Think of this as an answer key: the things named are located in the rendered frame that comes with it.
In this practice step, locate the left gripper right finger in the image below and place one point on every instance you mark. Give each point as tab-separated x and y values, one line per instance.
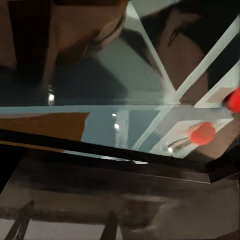
232	149

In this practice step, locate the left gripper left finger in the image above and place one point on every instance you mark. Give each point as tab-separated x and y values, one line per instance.
12	149

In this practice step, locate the microwave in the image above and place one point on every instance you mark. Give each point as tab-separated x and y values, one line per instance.
134	91

